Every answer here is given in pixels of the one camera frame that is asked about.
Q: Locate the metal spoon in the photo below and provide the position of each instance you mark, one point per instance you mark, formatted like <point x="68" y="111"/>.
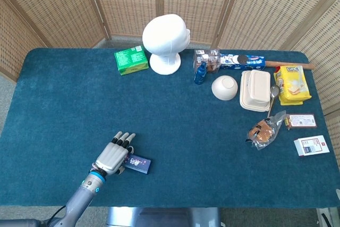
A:
<point x="275" y="91"/>

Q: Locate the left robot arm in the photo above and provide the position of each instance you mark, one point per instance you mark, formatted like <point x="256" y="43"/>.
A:
<point x="79" y="200"/>

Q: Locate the clear plastic biscuit box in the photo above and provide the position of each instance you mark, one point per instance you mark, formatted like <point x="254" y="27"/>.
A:
<point x="210" y="59"/>

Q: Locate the wicker folding screen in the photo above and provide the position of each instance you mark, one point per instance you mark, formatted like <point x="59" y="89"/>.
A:
<point x="66" y="3"/>

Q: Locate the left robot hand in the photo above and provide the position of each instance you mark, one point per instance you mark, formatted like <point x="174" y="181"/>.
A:
<point x="111" y="158"/>

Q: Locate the blue cookie box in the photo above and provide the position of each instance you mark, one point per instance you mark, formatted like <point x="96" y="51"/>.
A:
<point x="249" y="62"/>

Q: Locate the bread in clear bag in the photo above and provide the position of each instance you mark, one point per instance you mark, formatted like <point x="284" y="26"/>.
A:
<point x="261" y="131"/>

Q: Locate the blue glasses case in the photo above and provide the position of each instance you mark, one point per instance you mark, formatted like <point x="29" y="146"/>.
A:
<point x="139" y="164"/>

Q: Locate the green cardboard box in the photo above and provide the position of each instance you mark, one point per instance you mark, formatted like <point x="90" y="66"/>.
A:
<point x="131" y="59"/>

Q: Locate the brown red flat package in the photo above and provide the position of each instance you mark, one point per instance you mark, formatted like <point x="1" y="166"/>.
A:
<point x="302" y="120"/>

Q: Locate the blue table cloth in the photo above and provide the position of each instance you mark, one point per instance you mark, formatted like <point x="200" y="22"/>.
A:
<point x="186" y="131"/>

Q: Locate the blue spray bottle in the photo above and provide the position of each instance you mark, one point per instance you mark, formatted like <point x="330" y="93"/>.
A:
<point x="199" y="75"/>

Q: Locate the white equipment base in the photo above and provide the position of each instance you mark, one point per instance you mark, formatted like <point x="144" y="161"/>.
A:
<point x="329" y="217"/>

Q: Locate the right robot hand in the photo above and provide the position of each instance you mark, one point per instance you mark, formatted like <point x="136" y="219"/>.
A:
<point x="338" y="193"/>

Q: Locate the wooden rolling pin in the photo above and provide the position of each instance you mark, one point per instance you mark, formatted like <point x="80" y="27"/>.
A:
<point x="271" y="64"/>

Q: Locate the white foam mannequin head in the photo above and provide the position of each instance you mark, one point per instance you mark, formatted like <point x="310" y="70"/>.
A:
<point x="164" y="35"/>

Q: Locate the cream lunch box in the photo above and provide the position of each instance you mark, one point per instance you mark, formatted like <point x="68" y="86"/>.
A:
<point x="256" y="91"/>

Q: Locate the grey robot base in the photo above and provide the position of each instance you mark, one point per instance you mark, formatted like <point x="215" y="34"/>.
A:
<point x="159" y="217"/>

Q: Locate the cream upturned bowl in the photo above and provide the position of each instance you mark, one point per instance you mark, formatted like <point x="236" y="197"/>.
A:
<point x="224" y="87"/>

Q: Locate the yellow snack bag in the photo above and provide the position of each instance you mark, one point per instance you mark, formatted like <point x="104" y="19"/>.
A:
<point x="292" y="83"/>

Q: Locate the small white red box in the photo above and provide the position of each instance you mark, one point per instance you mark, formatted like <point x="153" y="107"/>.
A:
<point x="310" y="146"/>

